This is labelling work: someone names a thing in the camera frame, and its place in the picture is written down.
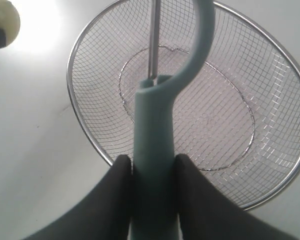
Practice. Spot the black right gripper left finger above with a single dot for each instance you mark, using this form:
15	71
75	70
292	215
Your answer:
104	214

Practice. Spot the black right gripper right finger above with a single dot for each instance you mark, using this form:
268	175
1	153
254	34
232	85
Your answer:
206	214

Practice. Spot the yellow lemon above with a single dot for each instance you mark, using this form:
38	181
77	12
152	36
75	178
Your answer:
9	20

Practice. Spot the teal handled peeler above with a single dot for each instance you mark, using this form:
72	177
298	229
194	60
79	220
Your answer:
154	214

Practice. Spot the oval wire mesh basket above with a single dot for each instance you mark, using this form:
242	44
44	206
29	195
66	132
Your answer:
238	120

